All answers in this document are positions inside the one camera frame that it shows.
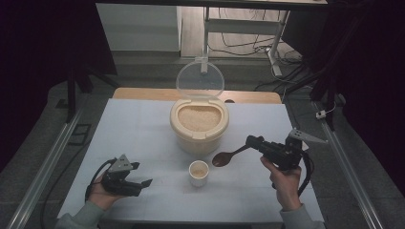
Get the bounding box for person's left hand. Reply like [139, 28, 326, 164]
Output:
[86, 174, 127, 212]

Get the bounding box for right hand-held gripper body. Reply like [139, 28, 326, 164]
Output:
[260, 128, 330, 172]

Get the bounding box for white cup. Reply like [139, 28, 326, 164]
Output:
[187, 159, 211, 188]

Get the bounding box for white desk frame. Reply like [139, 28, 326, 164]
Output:
[201, 6, 291, 77]

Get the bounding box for uncooked rice heap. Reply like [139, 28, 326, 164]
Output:
[177, 105, 223, 133]

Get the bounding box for person's right hand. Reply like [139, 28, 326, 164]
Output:
[259, 156, 303, 213]

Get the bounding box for cream rice container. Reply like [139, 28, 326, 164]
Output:
[169, 97, 230, 156]

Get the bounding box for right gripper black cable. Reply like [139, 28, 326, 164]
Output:
[297, 152, 316, 198]

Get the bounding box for aluminium rail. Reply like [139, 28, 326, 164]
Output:
[6, 107, 83, 229]
[312, 100, 385, 229]

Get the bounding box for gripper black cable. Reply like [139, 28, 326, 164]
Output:
[297, 152, 316, 198]
[84, 157, 117, 202]

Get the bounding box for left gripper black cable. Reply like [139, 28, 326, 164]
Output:
[84, 157, 117, 202]

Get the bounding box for black floor cables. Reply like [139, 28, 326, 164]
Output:
[208, 8, 305, 66]

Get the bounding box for thin black floor cable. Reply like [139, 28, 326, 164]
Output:
[39, 139, 94, 229]

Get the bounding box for wooden table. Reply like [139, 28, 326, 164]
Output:
[113, 87, 283, 105]

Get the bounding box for clear round container lid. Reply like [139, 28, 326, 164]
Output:
[175, 59, 225, 100]

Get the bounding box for white table cover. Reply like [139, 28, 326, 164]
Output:
[56, 97, 325, 224]

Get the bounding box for white cabinet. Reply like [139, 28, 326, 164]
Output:
[96, 3, 183, 52]

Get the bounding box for brown wooden spoon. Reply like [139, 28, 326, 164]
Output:
[211, 144, 251, 169]

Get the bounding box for black stand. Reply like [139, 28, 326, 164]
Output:
[65, 55, 121, 124]
[285, 12, 340, 132]

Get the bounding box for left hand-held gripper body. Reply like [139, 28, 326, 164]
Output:
[100, 154, 143, 198]

